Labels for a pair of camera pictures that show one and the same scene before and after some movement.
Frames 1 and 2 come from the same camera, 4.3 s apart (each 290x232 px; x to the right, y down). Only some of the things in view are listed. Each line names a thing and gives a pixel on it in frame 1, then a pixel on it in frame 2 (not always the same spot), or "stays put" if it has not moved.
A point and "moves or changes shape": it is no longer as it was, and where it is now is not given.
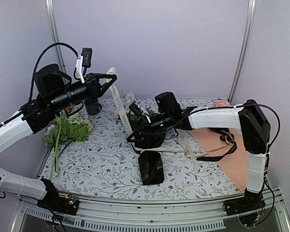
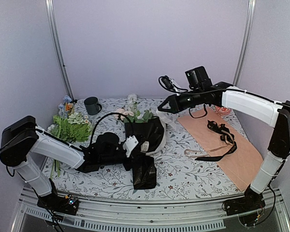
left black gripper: [92, 83] to [128, 166]
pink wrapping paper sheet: [236, 165] stays put
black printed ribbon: [225, 135] stays put
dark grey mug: [92, 106] stays put
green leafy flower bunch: [67, 128] stays put
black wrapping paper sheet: [150, 162] moves or changes shape
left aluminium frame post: [54, 27] stays put
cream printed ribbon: [192, 152] moves or changes shape
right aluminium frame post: [244, 51] stays put
